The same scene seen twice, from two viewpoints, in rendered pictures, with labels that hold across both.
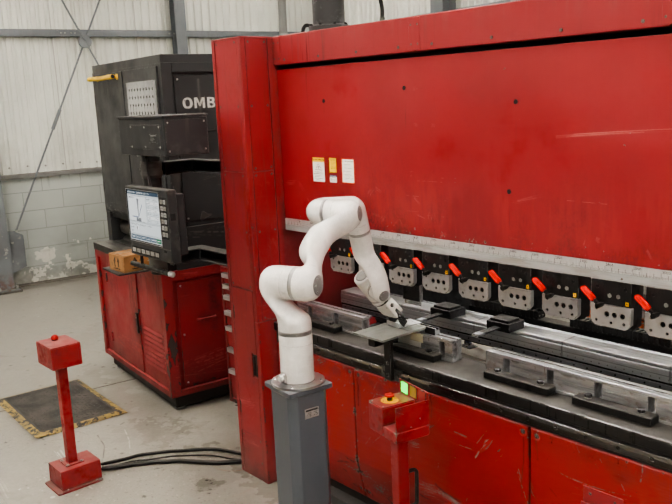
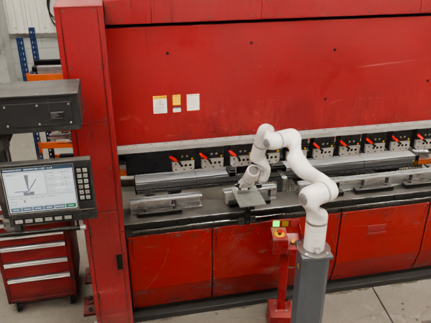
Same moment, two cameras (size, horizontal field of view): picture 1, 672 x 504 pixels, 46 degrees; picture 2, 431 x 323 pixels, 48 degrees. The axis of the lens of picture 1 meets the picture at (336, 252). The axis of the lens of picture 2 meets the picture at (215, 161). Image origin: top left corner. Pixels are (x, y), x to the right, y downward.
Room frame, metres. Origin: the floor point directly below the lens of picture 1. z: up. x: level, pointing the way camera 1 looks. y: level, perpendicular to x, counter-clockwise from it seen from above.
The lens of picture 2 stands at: (2.08, 2.46, 2.68)
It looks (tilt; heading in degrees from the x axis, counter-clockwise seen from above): 26 degrees down; 299
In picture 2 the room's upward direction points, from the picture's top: straight up
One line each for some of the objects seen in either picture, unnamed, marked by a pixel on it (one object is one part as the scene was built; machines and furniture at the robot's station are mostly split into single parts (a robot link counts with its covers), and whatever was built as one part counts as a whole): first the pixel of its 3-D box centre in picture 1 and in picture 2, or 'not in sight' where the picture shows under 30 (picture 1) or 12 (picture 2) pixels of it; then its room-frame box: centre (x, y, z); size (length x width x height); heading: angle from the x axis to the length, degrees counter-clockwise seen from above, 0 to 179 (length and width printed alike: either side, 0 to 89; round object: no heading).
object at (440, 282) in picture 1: (441, 270); (267, 150); (3.25, -0.44, 1.26); 0.15 x 0.09 x 0.17; 41
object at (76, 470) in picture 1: (65, 410); not in sight; (4.00, 1.48, 0.41); 0.25 x 0.20 x 0.83; 131
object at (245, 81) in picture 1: (304, 256); (101, 168); (4.24, 0.17, 1.15); 0.85 x 0.25 x 2.30; 131
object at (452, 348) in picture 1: (423, 341); (249, 193); (3.34, -0.37, 0.92); 0.39 x 0.06 x 0.10; 41
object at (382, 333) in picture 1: (389, 330); (247, 195); (3.29, -0.22, 1.00); 0.26 x 0.18 x 0.01; 131
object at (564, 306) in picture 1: (566, 293); (347, 143); (2.79, -0.83, 1.26); 0.15 x 0.09 x 0.17; 41
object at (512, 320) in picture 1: (494, 326); (279, 170); (3.23, -0.66, 1.01); 0.26 x 0.12 x 0.05; 131
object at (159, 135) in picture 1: (167, 198); (40, 164); (4.02, 0.85, 1.53); 0.51 x 0.25 x 0.85; 39
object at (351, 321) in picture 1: (333, 316); (165, 202); (3.80, 0.03, 0.92); 0.50 x 0.06 x 0.10; 41
